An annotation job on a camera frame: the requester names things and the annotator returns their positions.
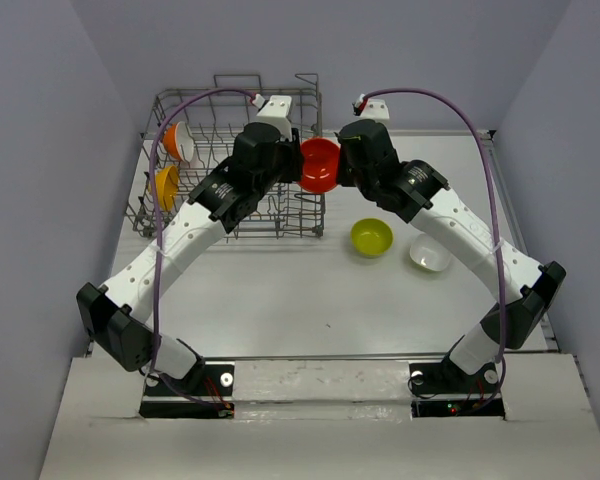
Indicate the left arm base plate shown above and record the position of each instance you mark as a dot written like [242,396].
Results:
[210,399]

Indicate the white bowl green outside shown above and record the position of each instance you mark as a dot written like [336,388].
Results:
[428,254]

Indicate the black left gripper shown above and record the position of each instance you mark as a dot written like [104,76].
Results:
[293,152]

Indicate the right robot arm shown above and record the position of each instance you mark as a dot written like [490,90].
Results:
[418,194]

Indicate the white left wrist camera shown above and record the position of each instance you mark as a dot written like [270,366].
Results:
[275,111]

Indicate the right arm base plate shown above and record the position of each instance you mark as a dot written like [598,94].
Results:
[436,396]

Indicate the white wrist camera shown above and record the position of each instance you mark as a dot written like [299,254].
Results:
[275,111]
[372,109]

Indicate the lime green bowl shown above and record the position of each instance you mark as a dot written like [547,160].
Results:
[371,237]

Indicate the white bowl orange outside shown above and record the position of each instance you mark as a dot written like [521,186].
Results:
[178,142]

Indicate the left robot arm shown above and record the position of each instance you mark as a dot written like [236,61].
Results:
[118,315]

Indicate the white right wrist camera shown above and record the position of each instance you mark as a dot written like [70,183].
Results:
[372,109]

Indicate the grey wire dish rack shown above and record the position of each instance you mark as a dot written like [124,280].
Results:
[211,126]

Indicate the yellow bowl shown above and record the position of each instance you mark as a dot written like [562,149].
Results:
[167,184]

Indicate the red orange bowl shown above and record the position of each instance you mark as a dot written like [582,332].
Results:
[321,162]

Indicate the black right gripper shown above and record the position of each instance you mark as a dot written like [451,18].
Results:
[344,177]

